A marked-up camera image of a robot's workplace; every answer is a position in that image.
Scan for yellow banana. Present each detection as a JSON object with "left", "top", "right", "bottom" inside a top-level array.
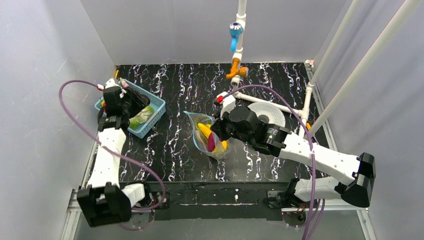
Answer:
[{"left": 196, "top": 122, "right": 228, "bottom": 152}]

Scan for purple sweet potato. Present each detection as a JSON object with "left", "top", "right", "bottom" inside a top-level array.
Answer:
[{"left": 207, "top": 132, "right": 219, "bottom": 152}]

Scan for clear zip top bag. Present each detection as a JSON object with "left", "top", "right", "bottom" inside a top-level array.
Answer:
[{"left": 184, "top": 111, "right": 230, "bottom": 160}]

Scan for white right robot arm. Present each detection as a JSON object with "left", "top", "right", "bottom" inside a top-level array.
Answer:
[{"left": 211, "top": 106, "right": 377, "bottom": 208}]

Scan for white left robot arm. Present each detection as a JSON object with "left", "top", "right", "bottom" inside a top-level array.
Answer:
[{"left": 77, "top": 84, "right": 146, "bottom": 227}]

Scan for green white cabbage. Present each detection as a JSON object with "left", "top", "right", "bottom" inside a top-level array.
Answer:
[{"left": 129, "top": 105, "right": 155, "bottom": 130}]

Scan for white perforated spool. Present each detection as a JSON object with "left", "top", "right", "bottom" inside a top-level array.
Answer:
[{"left": 247, "top": 102, "right": 286, "bottom": 128}]

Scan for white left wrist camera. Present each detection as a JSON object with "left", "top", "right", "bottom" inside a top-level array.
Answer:
[{"left": 96, "top": 78, "right": 122, "bottom": 96}]

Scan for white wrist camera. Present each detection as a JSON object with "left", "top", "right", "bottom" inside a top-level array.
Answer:
[
  {"left": 216, "top": 91, "right": 236, "bottom": 120},
  {"left": 96, "top": 78, "right": 122, "bottom": 96}
]

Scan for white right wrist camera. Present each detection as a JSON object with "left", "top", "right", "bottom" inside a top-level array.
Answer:
[{"left": 216, "top": 91, "right": 236, "bottom": 120}]

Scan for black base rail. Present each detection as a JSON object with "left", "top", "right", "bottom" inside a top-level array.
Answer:
[{"left": 154, "top": 181, "right": 310, "bottom": 221}]

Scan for white pvc pipe frame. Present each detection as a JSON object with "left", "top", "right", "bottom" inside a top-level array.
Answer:
[{"left": 231, "top": 0, "right": 424, "bottom": 137}]

